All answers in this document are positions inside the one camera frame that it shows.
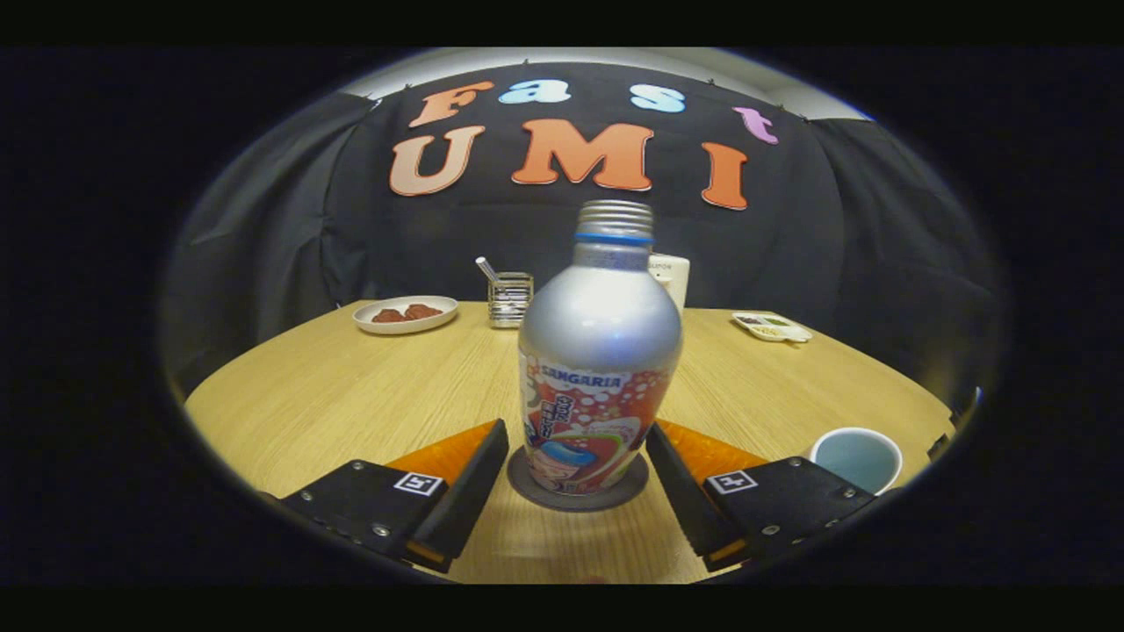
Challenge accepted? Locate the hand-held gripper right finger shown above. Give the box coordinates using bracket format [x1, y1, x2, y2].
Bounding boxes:
[645, 421, 879, 571]

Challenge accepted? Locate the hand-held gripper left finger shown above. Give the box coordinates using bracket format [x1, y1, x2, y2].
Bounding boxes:
[279, 419, 510, 574]

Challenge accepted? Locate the dark brown round coaster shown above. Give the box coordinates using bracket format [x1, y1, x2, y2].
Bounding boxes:
[507, 448, 650, 513]

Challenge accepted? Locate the white cup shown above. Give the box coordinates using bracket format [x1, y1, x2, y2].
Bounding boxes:
[803, 427, 904, 497]

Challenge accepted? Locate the silver juice bottle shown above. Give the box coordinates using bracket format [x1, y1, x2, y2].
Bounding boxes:
[518, 200, 684, 497]

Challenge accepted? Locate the wooden table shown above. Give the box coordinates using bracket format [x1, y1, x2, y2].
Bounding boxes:
[184, 300, 958, 585]

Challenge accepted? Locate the white plate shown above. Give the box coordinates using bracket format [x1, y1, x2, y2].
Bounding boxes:
[353, 295, 459, 335]

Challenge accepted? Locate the small white food tray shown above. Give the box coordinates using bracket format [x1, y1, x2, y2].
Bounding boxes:
[731, 312, 814, 344]

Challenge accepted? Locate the glass utensil holder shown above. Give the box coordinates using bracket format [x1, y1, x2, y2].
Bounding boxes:
[476, 256, 535, 330]

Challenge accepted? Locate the white toaster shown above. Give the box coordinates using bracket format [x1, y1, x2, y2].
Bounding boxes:
[648, 253, 691, 317]

